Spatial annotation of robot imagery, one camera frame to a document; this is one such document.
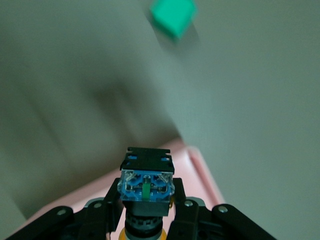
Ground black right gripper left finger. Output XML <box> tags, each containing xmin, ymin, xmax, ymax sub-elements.
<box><xmin>3</xmin><ymin>177</ymin><xmax>126</xmax><ymax>240</ymax></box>

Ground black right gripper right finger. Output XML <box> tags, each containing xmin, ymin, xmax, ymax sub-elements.
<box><xmin>169</xmin><ymin>177</ymin><xmax>276</xmax><ymax>240</ymax></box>

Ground orange-capped black push button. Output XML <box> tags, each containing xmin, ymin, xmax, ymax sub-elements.
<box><xmin>119</xmin><ymin>146</ymin><xmax>176</xmax><ymax>240</ymax></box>

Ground pink plastic bin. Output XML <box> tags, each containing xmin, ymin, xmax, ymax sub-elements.
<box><xmin>23</xmin><ymin>138</ymin><xmax>226</xmax><ymax>240</ymax></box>

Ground brown table cover sheet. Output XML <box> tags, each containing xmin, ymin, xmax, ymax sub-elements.
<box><xmin>0</xmin><ymin>0</ymin><xmax>320</xmax><ymax>240</ymax></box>

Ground green foam cube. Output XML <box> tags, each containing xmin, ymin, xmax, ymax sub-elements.
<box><xmin>149</xmin><ymin>0</ymin><xmax>198</xmax><ymax>40</ymax></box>

